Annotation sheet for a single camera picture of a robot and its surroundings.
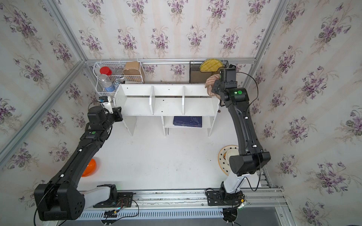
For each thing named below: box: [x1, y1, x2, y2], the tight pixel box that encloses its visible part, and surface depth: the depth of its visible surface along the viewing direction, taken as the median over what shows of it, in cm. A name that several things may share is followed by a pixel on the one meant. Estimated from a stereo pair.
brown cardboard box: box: [122, 61, 141, 76], surface depth 90 cm
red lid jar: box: [99, 66, 113, 76], surface depth 94 cm
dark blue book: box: [172, 115, 203, 128], surface depth 92 cm
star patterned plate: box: [217, 145, 239, 176], surface depth 88 cm
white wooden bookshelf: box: [114, 83, 221, 137], surface depth 85 cm
